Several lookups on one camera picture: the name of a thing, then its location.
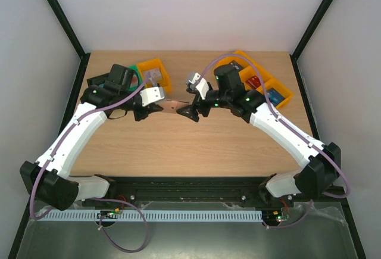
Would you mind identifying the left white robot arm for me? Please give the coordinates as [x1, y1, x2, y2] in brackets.
[20, 64, 165, 211]

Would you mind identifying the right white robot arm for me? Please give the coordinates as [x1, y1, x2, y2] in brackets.
[177, 64, 341, 207]

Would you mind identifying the red patterned card stack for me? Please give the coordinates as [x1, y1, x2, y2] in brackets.
[131, 72, 140, 86]

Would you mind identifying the beige card stack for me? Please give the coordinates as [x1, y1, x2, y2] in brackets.
[143, 67, 163, 82]

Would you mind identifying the yellow bin with dark cards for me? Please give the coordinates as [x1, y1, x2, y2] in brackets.
[216, 51, 257, 81]

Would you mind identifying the dark grey card stack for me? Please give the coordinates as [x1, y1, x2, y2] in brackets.
[229, 60, 244, 71]

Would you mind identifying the yellow bin with red cards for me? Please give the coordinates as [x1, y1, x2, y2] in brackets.
[237, 64, 272, 90]

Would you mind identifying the blue card stack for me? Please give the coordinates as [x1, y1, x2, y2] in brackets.
[267, 88, 285, 107]

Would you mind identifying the yellow bin with blue cards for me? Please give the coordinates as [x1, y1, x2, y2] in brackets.
[264, 78, 293, 109]

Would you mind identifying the green bin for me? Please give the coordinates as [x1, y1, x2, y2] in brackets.
[128, 65, 142, 91]

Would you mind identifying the black bin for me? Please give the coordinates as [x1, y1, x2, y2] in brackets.
[86, 73, 109, 88]

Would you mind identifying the left yellow bin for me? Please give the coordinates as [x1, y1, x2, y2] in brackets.
[137, 58, 172, 93]

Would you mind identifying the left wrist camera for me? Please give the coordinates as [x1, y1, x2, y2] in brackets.
[139, 86, 165, 107]

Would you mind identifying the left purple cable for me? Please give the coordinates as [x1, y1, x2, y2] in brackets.
[29, 76, 154, 253]

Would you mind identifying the purple cable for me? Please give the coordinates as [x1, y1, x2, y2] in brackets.
[196, 53, 351, 230]
[29, 76, 154, 253]

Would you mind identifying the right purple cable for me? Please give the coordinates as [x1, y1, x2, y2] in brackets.
[196, 53, 351, 230]

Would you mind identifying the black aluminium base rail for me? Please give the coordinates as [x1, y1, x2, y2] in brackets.
[80, 176, 295, 209]

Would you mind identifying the white slotted cable duct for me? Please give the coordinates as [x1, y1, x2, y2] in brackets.
[42, 210, 263, 223]

